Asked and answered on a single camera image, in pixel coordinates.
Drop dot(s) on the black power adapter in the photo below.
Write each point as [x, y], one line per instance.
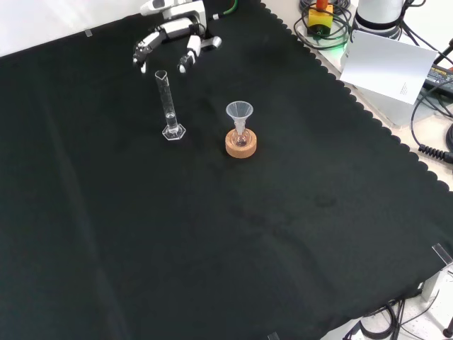
[440, 76]

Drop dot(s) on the yellow stop button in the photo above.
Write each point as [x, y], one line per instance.
[320, 19]

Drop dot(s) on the white metal bracket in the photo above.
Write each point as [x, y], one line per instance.
[437, 283]

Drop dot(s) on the pale board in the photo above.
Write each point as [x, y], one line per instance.
[385, 63]

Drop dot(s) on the clear glass graduated cylinder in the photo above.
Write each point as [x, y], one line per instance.
[169, 106]

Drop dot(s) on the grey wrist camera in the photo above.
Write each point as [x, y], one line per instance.
[212, 42]

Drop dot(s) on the black cloth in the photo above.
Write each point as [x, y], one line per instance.
[177, 230]

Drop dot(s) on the clear plastic funnel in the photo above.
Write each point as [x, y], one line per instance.
[239, 110]

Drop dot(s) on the grey box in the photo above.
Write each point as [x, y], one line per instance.
[389, 108]

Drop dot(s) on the round-bottom glass flask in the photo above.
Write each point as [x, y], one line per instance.
[241, 139]

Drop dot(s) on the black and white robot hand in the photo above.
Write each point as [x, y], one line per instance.
[177, 28]

